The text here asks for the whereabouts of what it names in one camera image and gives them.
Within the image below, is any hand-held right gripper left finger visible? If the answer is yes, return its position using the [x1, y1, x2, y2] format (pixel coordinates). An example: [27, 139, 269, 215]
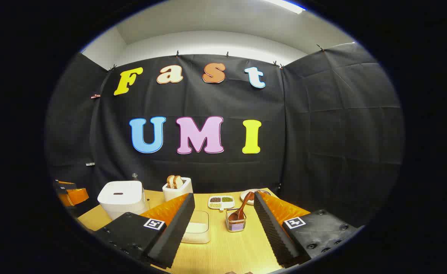
[94, 193, 196, 269]

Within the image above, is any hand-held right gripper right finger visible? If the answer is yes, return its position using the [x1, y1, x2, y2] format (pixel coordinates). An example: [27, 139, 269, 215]
[254, 191, 359, 268]

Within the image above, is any white rice heap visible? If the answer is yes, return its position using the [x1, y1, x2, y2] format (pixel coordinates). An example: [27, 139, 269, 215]
[183, 223, 210, 242]

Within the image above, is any metal wire chopstick holder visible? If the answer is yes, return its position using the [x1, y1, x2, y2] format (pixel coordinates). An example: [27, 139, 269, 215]
[226, 208, 247, 233]

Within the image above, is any brown wooden spoon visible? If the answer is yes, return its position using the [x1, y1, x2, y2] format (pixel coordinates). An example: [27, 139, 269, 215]
[228, 191, 255, 222]

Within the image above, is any white rice cooker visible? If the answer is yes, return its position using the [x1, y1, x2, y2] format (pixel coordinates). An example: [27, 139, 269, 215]
[97, 181, 150, 220]

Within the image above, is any clear glass dish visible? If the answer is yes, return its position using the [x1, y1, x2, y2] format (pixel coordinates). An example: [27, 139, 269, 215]
[181, 210, 211, 244]

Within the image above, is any white toaster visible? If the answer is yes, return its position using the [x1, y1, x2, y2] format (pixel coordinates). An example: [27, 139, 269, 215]
[162, 177, 193, 202]

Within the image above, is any round white plate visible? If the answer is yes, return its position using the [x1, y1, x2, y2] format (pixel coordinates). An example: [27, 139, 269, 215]
[240, 189, 271, 205]

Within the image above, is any white divided dish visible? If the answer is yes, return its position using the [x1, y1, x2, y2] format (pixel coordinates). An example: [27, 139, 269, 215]
[208, 196, 235, 211]

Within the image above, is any black backdrop cloth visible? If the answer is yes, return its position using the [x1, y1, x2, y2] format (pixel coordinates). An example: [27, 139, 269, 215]
[45, 42, 404, 229]

